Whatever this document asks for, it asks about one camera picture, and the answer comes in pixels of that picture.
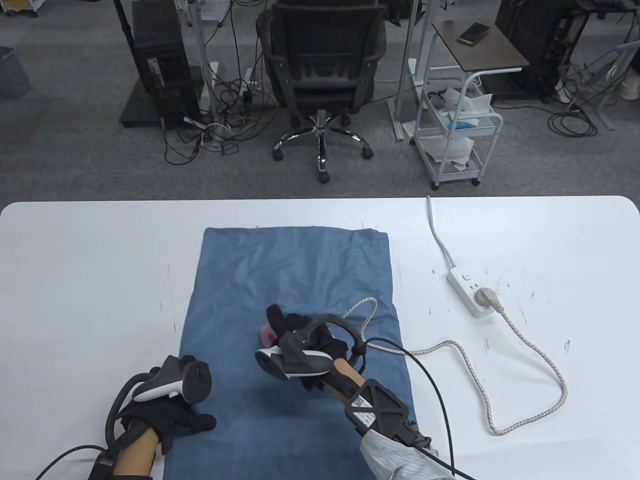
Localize white metal frame post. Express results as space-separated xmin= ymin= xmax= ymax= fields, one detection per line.
xmin=389 ymin=0 xmax=432 ymax=142
xmin=187 ymin=0 xmax=218 ymax=118

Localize white rolling cart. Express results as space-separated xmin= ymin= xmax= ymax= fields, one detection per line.
xmin=410 ymin=70 xmax=503 ymax=191

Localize black computer tower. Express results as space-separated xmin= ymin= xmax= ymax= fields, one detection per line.
xmin=495 ymin=0 xmax=576 ymax=91
xmin=131 ymin=0 xmax=203 ymax=130

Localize brown side table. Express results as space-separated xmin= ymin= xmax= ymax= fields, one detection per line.
xmin=431 ymin=20 xmax=531 ymax=73

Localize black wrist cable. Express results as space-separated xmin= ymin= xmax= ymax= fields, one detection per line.
xmin=35 ymin=445 xmax=106 ymax=480
xmin=362 ymin=337 xmax=481 ymax=480

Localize black office chair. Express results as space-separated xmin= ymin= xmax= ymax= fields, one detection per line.
xmin=256 ymin=0 xmax=388 ymax=184

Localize smartphone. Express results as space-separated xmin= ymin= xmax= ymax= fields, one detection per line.
xmin=456 ymin=22 xmax=491 ymax=47

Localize coiled black cable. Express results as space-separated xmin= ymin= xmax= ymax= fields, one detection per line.
xmin=547 ymin=107 xmax=599 ymax=139

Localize person's right hand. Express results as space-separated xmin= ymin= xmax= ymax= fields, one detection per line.
xmin=265 ymin=304 xmax=349 ymax=393

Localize black floor stand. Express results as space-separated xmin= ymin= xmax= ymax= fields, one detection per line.
xmin=112 ymin=0 xmax=166 ymax=129

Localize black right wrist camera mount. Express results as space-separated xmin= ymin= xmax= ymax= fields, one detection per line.
xmin=344 ymin=379 xmax=432 ymax=448

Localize grey white hand controller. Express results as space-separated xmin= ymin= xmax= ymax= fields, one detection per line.
xmin=255 ymin=315 xmax=368 ymax=381
xmin=105 ymin=355 xmax=213 ymax=441

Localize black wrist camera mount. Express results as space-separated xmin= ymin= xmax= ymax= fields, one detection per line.
xmin=344 ymin=379 xmax=432 ymax=448
xmin=87 ymin=450 xmax=117 ymax=480

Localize grey white right hand controller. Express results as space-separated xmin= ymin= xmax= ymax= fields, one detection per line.
xmin=255 ymin=315 xmax=368 ymax=381

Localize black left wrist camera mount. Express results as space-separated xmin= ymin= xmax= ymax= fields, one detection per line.
xmin=87 ymin=450 xmax=117 ymax=480

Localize grey white left hand controller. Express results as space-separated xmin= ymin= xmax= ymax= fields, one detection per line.
xmin=105 ymin=355 xmax=213 ymax=441

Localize blue pillowcase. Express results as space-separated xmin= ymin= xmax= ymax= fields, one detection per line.
xmin=164 ymin=226 xmax=418 ymax=480

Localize crumpled white paper sheets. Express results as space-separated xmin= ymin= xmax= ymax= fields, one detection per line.
xmin=440 ymin=86 xmax=495 ymax=120

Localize pile of white papers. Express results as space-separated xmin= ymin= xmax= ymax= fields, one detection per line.
xmin=424 ymin=131 xmax=476 ymax=171

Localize person's right forearm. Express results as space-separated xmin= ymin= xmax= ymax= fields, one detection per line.
xmin=325 ymin=357 xmax=451 ymax=480

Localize white power strip cable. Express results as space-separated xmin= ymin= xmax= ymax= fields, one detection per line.
xmin=426 ymin=195 xmax=457 ymax=271

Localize braided iron cord with plug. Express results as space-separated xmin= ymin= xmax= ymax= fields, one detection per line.
xmin=342 ymin=287 xmax=568 ymax=437

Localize white table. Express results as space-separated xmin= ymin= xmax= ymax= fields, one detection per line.
xmin=0 ymin=196 xmax=640 ymax=480

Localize person's left forearm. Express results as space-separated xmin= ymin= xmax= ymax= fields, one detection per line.
xmin=112 ymin=427 xmax=163 ymax=480

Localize person's left hand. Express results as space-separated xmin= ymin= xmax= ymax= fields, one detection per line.
xmin=121 ymin=355 xmax=218 ymax=456

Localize tangle of black floor cables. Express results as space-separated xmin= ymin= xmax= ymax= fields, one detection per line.
xmin=164 ymin=75 xmax=281 ymax=166

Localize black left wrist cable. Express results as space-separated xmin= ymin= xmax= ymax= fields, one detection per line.
xmin=35 ymin=445 xmax=106 ymax=480

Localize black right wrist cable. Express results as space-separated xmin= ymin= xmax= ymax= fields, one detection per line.
xmin=362 ymin=337 xmax=481 ymax=480

